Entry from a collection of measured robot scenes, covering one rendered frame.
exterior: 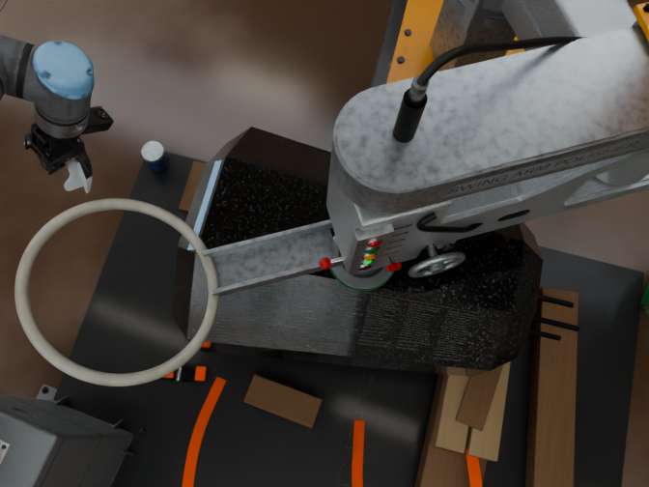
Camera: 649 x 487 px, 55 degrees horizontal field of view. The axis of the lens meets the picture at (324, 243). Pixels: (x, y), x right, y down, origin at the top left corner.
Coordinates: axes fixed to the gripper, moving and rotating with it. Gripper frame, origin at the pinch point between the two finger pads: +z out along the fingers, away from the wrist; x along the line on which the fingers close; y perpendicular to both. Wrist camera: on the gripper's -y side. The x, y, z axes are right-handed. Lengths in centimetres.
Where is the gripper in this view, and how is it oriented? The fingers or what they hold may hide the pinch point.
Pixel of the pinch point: (66, 164)
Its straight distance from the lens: 142.7
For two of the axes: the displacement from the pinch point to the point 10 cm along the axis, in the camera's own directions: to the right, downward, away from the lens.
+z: -4.0, 3.6, 8.4
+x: 6.7, 7.4, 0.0
